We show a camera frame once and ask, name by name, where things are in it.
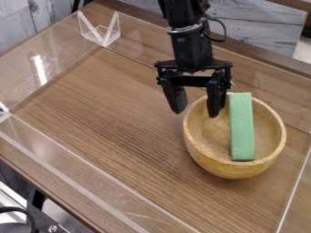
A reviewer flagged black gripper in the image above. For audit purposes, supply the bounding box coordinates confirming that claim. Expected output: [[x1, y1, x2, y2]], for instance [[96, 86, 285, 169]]
[[154, 21, 233, 117]]

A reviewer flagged green rectangular block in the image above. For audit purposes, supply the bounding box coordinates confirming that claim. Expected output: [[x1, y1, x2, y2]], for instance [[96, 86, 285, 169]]
[[229, 93, 255, 161]]

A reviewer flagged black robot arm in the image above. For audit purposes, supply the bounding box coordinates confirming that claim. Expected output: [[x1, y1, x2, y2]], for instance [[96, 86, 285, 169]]
[[154, 0, 233, 117]]

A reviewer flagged brown wooden bowl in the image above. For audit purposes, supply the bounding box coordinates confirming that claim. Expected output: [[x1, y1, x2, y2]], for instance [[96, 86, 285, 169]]
[[183, 96, 287, 179]]

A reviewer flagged black cable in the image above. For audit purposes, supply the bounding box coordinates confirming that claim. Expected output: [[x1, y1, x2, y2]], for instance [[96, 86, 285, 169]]
[[201, 14, 228, 44]]

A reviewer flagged clear acrylic corner bracket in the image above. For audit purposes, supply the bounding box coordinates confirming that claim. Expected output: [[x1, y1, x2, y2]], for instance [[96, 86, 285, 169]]
[[76, 11, 120, 47]]

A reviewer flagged black table leg bracket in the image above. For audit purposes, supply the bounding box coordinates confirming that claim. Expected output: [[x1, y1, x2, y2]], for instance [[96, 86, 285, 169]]
[[26, 189, 70, 233]]

